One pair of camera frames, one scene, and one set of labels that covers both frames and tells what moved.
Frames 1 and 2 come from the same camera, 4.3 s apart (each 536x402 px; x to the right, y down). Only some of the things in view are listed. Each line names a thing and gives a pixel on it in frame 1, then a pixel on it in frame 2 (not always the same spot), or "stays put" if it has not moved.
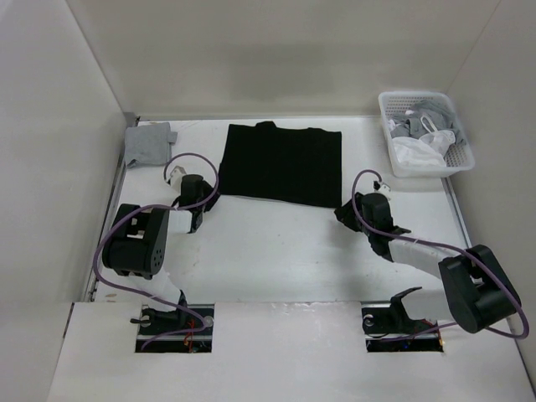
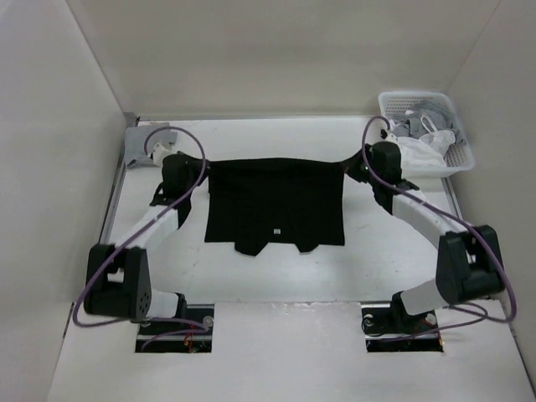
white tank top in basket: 429,149 stays put
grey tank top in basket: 409,125 stays put
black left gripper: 208,206 → 196,163
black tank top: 297,166 → 255,203
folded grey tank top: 148,144 stays put
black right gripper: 345,213 → 369,151
